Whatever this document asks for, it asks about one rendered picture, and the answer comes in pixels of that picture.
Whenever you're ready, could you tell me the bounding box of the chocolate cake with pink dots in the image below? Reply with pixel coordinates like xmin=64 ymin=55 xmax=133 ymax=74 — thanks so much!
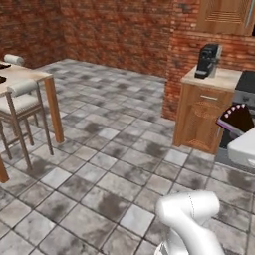
xmin=215 ymin=103 xmax=255 ymax=134

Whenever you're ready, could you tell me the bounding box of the wooden drawer front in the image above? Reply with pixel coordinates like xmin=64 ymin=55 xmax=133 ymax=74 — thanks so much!
xmin=189 ymin=87 xmax=234 ymax=107

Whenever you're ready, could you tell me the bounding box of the wooden cabinet door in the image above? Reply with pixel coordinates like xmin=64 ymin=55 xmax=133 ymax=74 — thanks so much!
xmin=184 ymin=101 xmax=227 ymax=151

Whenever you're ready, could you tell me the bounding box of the silver drawer handle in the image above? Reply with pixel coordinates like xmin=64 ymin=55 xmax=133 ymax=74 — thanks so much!
xmin=199 ymin=95 xmax=219 ymax=102

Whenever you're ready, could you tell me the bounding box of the wooden base cabinet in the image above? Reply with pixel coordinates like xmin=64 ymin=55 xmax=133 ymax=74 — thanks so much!
xmin=171 ymin=66 xmax=244 ymax=155

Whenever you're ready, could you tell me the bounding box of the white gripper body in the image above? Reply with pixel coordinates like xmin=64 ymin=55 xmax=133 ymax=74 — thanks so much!
xmin=226 ymin=127 xmax=255 ymax=169

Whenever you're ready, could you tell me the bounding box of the grey oven with hob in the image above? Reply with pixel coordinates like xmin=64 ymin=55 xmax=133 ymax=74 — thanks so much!
xmin=214 ymin=70 xmax=255 ymax=173

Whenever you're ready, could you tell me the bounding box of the wooden dining table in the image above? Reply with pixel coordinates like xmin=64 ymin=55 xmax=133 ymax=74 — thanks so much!
xmin=0 ymin=61 xmax=66 ymax=184

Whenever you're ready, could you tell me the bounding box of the black coffee machine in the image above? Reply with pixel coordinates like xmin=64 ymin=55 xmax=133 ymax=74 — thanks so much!
xmin=194 ymin=43 xmax=223 ymax=80

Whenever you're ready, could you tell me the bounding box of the wooden wall cabinet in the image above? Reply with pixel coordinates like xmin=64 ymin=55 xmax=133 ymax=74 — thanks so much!
xmin=195 ymin=0 xmax=255 ymax=37

